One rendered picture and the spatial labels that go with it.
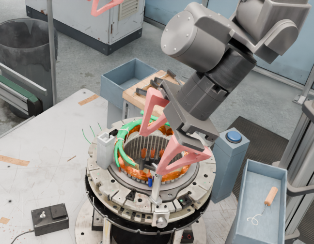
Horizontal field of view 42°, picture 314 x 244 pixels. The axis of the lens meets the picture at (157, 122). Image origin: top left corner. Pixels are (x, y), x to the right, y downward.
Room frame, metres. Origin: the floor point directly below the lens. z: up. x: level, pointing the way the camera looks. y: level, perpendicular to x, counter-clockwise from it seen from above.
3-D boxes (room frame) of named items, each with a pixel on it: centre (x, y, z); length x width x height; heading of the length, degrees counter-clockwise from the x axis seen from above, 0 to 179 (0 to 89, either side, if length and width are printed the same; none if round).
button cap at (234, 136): (0.90, -0.23, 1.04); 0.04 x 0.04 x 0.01
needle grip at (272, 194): (0.70, -0.32, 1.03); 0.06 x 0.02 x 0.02; 154
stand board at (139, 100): (1.03, -0.02, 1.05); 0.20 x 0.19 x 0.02; 56
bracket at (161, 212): (0.56, -0.04, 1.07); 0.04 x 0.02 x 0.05; 103
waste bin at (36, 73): (2.12, 0.87, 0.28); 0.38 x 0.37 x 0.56; 150
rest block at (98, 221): (0.71, 0.12, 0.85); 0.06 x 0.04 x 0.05; 7
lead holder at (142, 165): (0.58, 0.00, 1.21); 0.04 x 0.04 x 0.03; 55
